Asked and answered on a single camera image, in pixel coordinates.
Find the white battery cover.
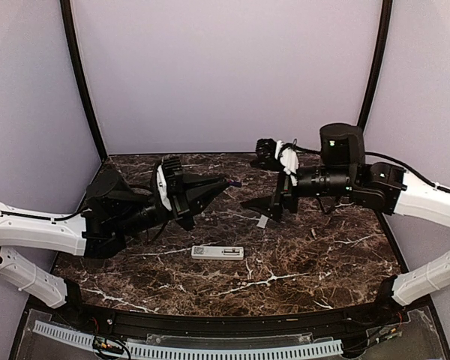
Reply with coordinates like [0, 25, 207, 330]
[256, 215, 269, 229]

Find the white remote control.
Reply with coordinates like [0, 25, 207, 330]
[191, 245, 245, 261]

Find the right black frame post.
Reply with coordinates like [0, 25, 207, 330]
[357, 0, 393, 131]

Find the black frame post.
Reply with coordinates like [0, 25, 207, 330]
[59, 0, 108, 163]
[357, 0, 393, 131]

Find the left black frame post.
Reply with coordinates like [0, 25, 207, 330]
[59, 0, 108, 163]

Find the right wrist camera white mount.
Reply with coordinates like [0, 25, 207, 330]
[255, 139, 299, 187]

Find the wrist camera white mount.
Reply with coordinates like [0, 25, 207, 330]
[255, 139, 299, 187]
[150, 156, 183, 212]

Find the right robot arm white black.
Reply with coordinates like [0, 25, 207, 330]
[241, 123, 450, 326]

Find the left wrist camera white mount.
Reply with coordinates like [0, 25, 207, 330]
[150, 156, 183, 212]

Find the purple blue battery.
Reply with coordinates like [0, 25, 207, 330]
[228, 180, 242, 188]

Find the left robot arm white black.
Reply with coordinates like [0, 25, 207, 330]
[0, 166, 230, 327]

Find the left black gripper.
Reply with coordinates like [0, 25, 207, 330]
[116, 174, 230, 237]

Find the white slotted cable duct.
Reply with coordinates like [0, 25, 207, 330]
[33, 320, 343, 360]

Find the black front rail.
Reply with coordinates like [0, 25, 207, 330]
[52, 304, 399, 338]

